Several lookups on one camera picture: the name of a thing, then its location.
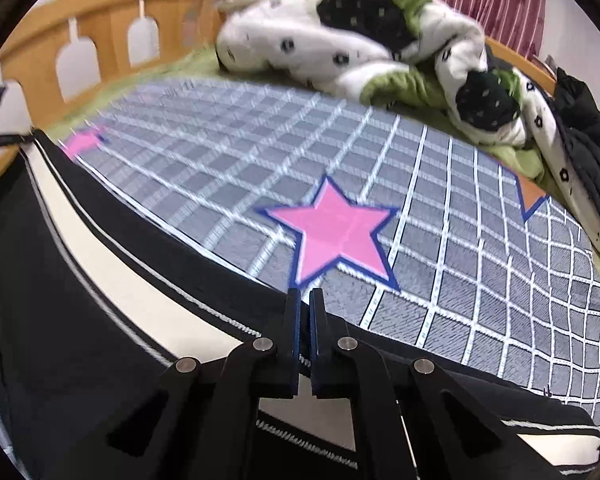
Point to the grey grid blanket with stars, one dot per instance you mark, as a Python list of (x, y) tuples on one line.
[(260, 155)]

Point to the black jacket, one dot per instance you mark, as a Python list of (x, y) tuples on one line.
[(587, 125)]

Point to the wooden bed frame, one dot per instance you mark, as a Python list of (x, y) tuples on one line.
[(105, 15)]

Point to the white floral quilt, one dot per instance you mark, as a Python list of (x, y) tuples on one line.
[(290, 25)]

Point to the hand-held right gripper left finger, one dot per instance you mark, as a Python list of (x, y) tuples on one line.
[(295, 330)]

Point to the black pants with cream stripe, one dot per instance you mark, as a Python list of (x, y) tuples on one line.
[(45, 270)]

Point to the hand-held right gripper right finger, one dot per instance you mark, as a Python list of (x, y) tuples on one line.
[(314, 330)]

